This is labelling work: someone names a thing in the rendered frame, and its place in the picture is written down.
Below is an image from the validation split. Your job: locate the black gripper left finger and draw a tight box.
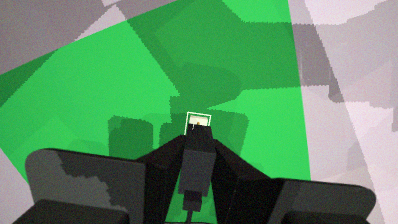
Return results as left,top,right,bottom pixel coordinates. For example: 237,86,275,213
24,135,186,224

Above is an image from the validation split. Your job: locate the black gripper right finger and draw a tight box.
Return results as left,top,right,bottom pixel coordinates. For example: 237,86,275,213
211,139,376,224

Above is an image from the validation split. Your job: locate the green circuit board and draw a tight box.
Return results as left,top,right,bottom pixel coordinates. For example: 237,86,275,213
0,0,311,184

